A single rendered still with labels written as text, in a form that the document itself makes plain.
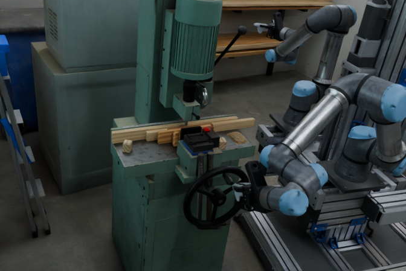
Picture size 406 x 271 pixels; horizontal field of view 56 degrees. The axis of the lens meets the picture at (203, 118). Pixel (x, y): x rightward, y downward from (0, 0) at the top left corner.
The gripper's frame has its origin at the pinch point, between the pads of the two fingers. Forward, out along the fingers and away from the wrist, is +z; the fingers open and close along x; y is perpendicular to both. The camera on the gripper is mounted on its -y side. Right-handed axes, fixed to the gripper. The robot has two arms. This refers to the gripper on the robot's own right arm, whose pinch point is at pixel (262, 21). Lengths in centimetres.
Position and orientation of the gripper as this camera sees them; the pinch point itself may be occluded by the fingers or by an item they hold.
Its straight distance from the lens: 255.7
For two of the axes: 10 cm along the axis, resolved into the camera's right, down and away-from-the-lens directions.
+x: 8.5, -2.7, 4.6
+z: -5.3, -4.4, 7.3
